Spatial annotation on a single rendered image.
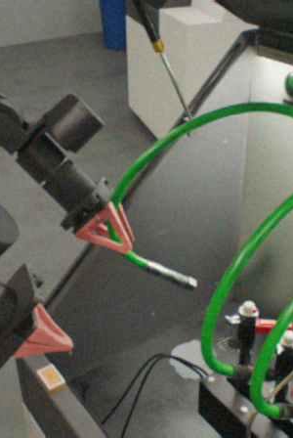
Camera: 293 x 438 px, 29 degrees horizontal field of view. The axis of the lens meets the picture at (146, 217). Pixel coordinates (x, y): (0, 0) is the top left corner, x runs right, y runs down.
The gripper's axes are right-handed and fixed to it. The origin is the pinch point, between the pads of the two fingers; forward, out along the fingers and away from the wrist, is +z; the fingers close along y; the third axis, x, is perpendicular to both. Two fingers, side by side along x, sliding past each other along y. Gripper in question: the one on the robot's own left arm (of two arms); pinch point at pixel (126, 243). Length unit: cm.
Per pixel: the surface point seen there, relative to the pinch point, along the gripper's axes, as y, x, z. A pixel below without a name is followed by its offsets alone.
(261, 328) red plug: 0.4, -5.5, 23.8
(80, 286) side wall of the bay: 18.1, 19.1, 4.1
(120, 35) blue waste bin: 603, 44, -67
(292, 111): 3.3, -29.6, 2.1
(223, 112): 0.3, -22.8, -4.7
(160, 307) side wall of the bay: 32.5, 16.5, 22.1
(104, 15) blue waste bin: 605, 42, -95
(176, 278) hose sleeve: 3.7, -0.5, 10.1
